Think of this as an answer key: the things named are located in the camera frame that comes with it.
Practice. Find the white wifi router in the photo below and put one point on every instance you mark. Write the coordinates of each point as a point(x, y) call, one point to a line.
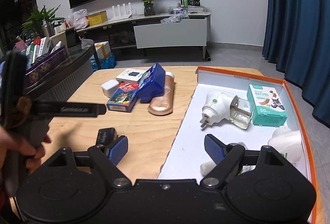
point(121, 12)

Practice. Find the dark glass side table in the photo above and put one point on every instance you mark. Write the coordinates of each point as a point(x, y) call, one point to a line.
point(63, 81)

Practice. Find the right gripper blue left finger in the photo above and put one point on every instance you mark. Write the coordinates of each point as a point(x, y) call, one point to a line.
point(117, 149)

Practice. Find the white charger retail box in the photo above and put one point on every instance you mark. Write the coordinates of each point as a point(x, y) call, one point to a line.
point(130, 75)

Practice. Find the purple storage basket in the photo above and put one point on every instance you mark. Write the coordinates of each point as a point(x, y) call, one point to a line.
point(44, 66)

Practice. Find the teal bandage box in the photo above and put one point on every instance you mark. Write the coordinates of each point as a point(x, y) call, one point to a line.
point(268, 109)

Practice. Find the white plastic bag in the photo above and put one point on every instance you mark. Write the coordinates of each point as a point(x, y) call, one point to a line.
point(78, 19)

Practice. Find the green plant on side table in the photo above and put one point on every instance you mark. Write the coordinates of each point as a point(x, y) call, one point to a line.
point(35, 22)

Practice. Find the red blue playing card box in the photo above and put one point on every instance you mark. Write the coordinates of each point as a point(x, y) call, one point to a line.
point(124, 98)

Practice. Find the yellow cardboard box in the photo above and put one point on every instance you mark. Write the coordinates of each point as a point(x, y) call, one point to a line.
point(97, 18)

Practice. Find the black green display card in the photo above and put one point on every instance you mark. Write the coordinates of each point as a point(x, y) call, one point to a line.
point(190, 1)

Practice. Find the blue plastic bag on floor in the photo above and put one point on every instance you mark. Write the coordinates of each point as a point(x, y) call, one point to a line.
point(108, 63)

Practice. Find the cardboard boxes on floor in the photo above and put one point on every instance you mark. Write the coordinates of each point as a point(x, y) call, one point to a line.
point(103, 49)

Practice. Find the orange white cardboard tray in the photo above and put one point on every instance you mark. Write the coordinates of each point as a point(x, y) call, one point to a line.
point(241, 155)

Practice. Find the blue floss pick box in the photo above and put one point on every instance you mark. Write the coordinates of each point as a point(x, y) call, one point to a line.
point(152, 83)

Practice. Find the operator left hand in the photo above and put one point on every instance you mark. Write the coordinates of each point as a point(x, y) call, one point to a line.
point(21, 145)

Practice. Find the clear plastic bags on cabinet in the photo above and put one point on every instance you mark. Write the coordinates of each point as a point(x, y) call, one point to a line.
point(177, 14)

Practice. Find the white plug-in mosquito repeller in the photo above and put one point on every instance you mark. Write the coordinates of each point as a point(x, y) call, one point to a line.
point(222, 105)

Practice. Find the white cube charger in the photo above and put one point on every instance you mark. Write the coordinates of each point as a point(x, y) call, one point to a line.
point(109, 87)

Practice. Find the white tv cabinet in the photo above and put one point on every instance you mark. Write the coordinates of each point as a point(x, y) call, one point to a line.
point(145, 32)

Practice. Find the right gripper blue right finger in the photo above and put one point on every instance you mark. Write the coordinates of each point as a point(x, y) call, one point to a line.
point(215, 148)

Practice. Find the black wall charger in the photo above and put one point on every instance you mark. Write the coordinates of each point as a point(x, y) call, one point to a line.
point(106, 136)

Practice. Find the dark blue curtain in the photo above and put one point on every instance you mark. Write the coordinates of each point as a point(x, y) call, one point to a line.
point(297, 42)

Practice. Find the rose gold cream tube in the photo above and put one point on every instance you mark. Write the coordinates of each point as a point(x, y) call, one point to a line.
point(163, 105)

